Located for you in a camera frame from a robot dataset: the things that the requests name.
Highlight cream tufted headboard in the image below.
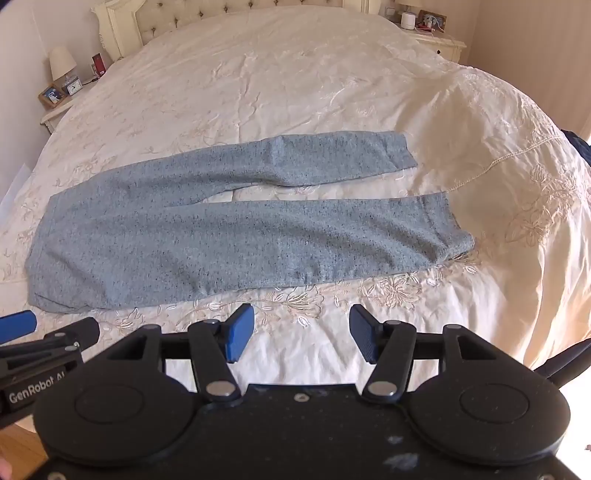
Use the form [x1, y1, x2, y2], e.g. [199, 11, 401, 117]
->
[91, 0, 381, 62]

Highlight cream nightstand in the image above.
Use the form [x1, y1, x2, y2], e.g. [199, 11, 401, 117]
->
[40, 76, 99, 135]
[405, 30, 467, 63]

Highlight white cylinder on nightstand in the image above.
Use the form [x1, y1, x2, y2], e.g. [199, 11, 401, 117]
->
[401, 11, 417, 31]

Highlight white shade table lamp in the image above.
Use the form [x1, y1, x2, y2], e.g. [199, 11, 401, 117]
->
[48, 46, 77, 87]

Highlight picture frame right nightstand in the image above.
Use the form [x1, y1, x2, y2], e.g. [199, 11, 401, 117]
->
[416, 10, 447, 32]

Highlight person's left hand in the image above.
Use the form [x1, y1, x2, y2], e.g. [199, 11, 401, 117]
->
[0, 457, 12, 480]

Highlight left cream nightstand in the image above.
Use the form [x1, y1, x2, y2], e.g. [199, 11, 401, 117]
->
[40, 76, 99, 135]

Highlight wooden photo frame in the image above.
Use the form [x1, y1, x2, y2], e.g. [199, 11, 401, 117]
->
[38, 84, 67, 109]

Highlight cream embroidered bedspread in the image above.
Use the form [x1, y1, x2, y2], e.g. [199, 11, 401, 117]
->
[1, 6, 590, 384]

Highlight light blue speckled pants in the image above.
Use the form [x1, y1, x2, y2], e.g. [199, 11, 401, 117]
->
[25, 131, 475, 314]

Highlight small white alarm clock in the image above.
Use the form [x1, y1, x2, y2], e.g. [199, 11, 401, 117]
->
[63, 77, 83, 96]

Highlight red box on nightstand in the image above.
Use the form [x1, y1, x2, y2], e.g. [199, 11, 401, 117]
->
[92, 53, 106, 78]

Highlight dark blue cloth at edge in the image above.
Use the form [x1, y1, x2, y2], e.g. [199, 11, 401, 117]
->
[563, 130, 591, 165]

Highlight right cream nightstand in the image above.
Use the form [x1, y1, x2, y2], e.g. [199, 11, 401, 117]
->
[405, 30, 467, 63]

